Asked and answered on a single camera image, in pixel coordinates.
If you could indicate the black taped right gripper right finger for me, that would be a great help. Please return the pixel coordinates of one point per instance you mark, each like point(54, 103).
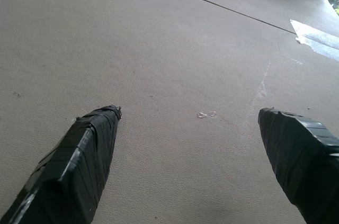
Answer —
point(296, 160)

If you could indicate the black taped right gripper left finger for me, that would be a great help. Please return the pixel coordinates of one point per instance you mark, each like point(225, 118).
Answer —
point(74, 171)

